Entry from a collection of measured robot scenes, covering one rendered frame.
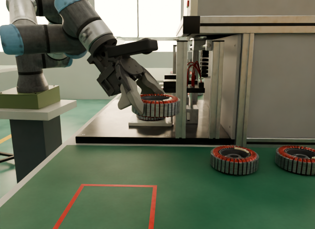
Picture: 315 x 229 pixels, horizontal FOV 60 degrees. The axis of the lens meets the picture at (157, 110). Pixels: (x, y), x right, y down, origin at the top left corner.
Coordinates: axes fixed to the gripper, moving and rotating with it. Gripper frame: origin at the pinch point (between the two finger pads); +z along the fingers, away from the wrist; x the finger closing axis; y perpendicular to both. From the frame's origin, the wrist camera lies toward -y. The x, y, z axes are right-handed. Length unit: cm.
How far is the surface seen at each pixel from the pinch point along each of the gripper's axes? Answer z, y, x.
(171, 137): 7.9, 11.8, -16.7
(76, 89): -189, 339, -388
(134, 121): -4.0, 23.9, -23.8
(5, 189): -35, 180, -62
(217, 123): 12.8, -0.9, -21.4
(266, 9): -5.4, -29.4, -37.0
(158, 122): 1.3, 17.9, -26.3
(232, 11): -10.9, -22.0, -33.0
